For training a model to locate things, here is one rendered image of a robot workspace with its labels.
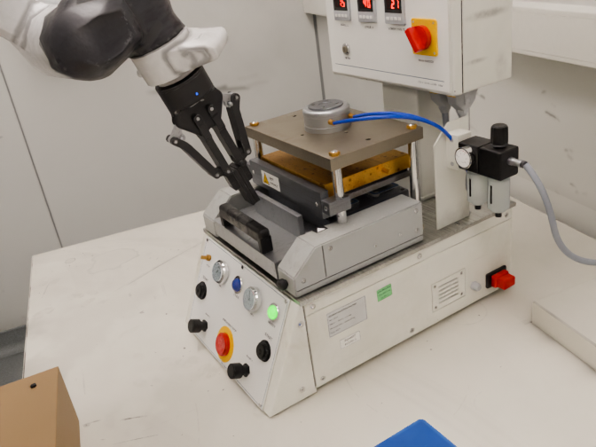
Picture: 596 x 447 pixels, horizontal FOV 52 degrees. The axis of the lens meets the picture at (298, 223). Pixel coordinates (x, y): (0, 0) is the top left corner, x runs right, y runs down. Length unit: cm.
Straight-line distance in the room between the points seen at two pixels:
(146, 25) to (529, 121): 96
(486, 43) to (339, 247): 39
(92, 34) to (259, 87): 180
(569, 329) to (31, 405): 82
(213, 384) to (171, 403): 7
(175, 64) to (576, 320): 73
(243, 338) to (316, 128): 37
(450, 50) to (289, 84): 168
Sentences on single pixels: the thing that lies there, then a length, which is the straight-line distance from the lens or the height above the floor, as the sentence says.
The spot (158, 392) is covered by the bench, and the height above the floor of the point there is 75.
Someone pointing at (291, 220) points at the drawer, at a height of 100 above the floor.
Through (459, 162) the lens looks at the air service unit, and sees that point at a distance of 97.
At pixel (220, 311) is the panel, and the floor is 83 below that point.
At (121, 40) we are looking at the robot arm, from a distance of 82.
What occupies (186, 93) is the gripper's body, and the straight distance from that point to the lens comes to 88.
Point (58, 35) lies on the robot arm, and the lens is 81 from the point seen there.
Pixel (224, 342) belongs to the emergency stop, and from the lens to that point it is 106.
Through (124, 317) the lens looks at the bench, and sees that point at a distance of 132.
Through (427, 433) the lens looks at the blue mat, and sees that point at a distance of 93.
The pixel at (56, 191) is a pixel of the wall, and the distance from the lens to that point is 256.
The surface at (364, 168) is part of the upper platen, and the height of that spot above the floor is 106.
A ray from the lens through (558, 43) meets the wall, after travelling 135.
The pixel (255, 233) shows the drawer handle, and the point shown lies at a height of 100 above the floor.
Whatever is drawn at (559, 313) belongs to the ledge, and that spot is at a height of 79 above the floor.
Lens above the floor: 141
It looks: 26 degrees down
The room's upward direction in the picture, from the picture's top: 8 degrees counter-clockwise
